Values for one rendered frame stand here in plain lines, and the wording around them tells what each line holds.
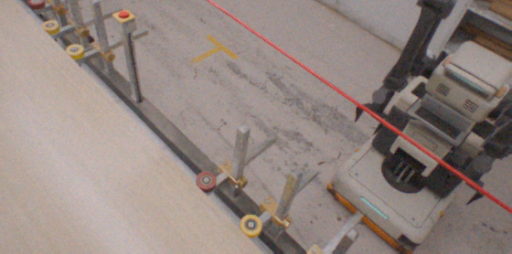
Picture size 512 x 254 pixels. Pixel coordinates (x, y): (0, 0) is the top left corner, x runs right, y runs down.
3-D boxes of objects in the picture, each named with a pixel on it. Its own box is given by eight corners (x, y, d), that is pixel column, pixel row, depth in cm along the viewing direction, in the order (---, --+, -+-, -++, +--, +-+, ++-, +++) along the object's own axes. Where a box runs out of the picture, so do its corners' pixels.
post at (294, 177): (273, 227, 162) (296, 165, 126) (280, 233, 161) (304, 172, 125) (268, 233, 160) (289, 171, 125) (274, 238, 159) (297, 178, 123)
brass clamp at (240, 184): (227, 164, 168) (227, 158, 164) (248, 185, 162) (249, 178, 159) (216, 172, 165) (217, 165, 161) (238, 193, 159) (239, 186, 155)
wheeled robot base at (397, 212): (375, 139, 289) (388, 118, 270) (452, 195, 263) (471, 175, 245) (322, 191, 253) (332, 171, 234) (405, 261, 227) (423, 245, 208)
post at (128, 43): (139, 94, 202) (127, 25, 168) (144, 100, 200) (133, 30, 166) (131, 99, 199) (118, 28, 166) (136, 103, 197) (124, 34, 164)
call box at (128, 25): (128, 23, 170) (126, 8, 164) (137, 31, 167) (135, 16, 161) (114, 29, 166) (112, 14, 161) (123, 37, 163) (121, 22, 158)
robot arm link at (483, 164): (514, 147, 136) (490, 132, 139) (514, 153, 126) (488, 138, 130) (491, 173, 140) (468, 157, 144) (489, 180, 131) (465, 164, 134)
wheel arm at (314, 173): (311, 171, 169) (314, 166, 165) (317, 176, 167) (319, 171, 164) (241, 236, 145) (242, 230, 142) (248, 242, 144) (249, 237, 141)
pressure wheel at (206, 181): (214, 203, 154) (215, 189, 146) (194, 201, 154) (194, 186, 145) (216, 186, 160) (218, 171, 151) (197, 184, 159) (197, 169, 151)
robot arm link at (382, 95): (410, 81, 154) (391, 69, 158) (401, 84, 145) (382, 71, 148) (393, 105, 159) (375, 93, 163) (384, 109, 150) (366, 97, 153)
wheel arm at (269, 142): (270, 139, 180) (272, 133, 177) (275, 143, 179) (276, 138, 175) (198, 194, 156) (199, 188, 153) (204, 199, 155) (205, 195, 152)
